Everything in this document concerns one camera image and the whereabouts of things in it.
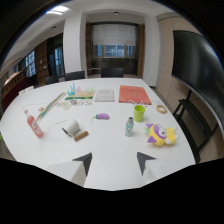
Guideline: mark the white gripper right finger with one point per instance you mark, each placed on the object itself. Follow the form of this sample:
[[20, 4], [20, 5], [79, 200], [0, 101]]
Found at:
[[150, 166]]

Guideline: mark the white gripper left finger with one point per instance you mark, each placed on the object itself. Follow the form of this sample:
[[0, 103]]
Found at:
[[71, 168]]

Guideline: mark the small clear bottle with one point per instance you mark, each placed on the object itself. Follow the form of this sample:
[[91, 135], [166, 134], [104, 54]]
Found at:
[[129, 127]]

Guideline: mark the pink drink bottle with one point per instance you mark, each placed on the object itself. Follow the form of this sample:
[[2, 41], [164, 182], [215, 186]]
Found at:
[[33, 124]]

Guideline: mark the yellow purple plush toy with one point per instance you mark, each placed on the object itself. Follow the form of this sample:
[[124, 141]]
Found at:
[[160, 134]]

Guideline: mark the brown wooden cylinder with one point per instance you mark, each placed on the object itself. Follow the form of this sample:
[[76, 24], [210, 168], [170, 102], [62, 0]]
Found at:
[[81, 135]]

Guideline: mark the white mug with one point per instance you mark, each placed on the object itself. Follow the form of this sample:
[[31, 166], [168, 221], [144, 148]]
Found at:
[[70, 128]]

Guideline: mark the green plastic cup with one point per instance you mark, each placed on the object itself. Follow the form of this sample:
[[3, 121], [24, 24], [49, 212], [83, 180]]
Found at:
[[139, 113]]

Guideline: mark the tape roll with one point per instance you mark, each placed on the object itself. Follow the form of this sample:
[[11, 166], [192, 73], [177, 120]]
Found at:
[[161, 109]]

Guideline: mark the black screen stand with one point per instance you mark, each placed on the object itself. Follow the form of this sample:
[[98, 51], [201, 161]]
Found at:
[[190, 123]]

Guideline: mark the purple eggplant toy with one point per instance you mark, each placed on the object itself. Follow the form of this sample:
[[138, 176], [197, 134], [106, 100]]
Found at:
[[101, 116]]

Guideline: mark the patterned plastic packet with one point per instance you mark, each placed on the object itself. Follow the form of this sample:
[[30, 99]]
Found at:
[[73, 103]]

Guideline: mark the long colourful ruler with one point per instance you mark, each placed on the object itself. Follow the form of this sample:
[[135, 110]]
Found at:
[[50, 106]]

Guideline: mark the orange paper bag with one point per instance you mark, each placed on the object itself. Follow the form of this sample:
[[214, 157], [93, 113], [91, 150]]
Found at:
[[134, 94]]

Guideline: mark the white book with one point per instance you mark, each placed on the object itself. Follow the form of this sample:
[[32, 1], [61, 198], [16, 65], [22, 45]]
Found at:
[[104, 95]]

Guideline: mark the black chair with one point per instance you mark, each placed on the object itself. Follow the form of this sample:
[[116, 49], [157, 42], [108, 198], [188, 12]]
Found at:
[[112, 72], [52, 79], [74, 75]]

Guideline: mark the white window blind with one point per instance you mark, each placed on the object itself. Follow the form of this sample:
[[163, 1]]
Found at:
[[114, 34]]

